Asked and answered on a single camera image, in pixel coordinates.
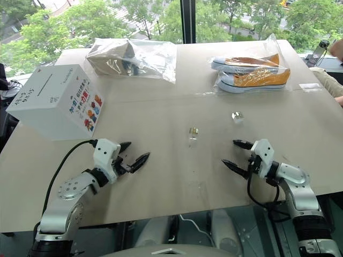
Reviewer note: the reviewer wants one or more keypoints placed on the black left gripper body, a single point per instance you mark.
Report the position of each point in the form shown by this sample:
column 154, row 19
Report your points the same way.
column 121, row 164

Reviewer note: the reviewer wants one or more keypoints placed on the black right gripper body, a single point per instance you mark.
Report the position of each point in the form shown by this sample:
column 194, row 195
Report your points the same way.
column 254, row 164

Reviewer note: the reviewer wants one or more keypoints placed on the white cardboard box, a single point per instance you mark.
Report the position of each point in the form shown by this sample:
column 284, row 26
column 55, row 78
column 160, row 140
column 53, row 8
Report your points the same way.
column 53, row 104

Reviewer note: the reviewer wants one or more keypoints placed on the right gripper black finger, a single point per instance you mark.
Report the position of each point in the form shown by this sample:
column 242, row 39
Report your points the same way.
column 243, row 144
column 235, row 168

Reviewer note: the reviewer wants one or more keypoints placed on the dark side table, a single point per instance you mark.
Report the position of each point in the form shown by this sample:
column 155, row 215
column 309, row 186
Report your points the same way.
column 331, row 65

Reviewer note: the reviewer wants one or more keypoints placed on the orange canvas sneaker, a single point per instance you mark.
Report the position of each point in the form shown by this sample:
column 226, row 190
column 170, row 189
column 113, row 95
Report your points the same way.
column 249, row 63
column 254, row 80

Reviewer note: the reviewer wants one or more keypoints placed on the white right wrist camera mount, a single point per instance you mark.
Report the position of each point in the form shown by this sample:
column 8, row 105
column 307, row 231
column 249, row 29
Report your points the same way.
column 264, row 156

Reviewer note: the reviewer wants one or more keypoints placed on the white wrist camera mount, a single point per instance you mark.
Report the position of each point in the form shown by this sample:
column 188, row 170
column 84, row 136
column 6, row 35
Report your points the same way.
column 103, row 155
column 264, row 156

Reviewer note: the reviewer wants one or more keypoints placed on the white rounded robot leg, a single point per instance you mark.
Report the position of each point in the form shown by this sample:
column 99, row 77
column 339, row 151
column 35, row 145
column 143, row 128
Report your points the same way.
column 225, row 230
column 154, row 230

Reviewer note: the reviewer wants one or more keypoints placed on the clear bag with orange sneakers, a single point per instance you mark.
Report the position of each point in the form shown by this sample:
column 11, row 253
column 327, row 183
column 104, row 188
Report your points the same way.
column 249, row 72

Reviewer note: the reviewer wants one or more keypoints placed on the grey robot torso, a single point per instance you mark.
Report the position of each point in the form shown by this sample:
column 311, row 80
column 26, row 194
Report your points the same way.
column 171, row 251

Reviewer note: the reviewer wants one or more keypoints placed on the clear tape strip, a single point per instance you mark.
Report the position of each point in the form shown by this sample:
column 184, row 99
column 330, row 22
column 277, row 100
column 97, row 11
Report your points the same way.
column 310, row 86

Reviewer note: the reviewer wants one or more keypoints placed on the small clear cup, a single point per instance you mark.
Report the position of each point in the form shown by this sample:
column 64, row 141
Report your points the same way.
column 193, row 134
column 237, row 117

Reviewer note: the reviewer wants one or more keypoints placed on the clear bag with brown shoes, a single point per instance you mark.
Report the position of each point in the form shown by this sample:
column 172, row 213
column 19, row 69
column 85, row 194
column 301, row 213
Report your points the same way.
column 139, row 60

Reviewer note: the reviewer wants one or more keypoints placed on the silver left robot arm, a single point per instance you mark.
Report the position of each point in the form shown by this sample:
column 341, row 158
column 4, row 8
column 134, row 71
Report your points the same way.
column 70, row 188

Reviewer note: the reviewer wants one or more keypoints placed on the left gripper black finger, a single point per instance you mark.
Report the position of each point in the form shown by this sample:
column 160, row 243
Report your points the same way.
column 140, row 162
column 125, row 146

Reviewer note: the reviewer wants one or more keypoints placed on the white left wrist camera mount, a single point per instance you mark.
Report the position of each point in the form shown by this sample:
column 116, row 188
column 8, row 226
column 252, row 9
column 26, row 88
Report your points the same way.
column 103, row 155

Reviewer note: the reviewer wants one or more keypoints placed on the black window frame post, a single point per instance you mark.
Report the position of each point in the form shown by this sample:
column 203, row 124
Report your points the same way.
column 188, row 21

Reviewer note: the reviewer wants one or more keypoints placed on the black webcam on stand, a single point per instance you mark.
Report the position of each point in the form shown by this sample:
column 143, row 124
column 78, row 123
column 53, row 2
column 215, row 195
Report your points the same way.
column 324, row 43

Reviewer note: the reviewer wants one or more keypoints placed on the bystander's hand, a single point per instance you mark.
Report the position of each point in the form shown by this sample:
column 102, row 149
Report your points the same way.
column 337, row 48

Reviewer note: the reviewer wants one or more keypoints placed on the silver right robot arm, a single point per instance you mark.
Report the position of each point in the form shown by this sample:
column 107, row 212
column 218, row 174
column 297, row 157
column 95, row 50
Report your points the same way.
column 300, row 187

